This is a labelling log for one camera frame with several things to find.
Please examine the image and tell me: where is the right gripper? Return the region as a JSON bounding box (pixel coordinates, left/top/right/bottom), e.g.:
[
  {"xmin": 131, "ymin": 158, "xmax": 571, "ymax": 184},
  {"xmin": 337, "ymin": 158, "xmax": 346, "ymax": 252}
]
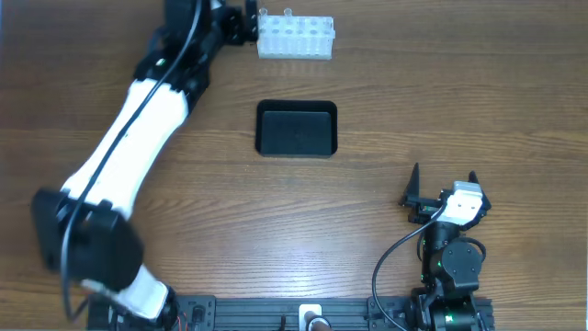
[{"xmin": 398, "ymin": 162, "xmax": 492, "ymax": 226}]

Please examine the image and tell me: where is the black tray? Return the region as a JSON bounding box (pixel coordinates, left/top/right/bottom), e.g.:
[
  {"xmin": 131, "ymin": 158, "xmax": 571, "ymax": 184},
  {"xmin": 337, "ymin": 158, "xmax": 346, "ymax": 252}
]
[{"xmin": 254, "ymin": 98, "xmax": 339, "ymax": 160}]

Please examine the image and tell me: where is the white test tube rack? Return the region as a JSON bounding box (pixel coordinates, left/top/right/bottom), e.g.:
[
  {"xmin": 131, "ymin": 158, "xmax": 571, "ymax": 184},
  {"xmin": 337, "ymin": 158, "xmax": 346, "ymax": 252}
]
[{"xmin": 255, "ymin": 13, "xmax": 336, "ymax": 61}]

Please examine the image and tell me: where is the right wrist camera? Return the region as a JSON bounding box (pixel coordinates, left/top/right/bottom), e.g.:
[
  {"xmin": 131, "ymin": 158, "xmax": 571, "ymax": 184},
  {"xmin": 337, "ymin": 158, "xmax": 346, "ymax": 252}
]
[{"xmin": 441, "ymin": 180, "xmax": 485, "ymax": 226}]

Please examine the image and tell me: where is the mounting rail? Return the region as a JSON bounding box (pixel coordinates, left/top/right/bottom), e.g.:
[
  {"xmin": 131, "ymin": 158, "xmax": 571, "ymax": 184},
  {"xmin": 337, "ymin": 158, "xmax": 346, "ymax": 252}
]
[{"xmin": 86, "ymin": 293, "xmax": 496, "ymax": 331}]

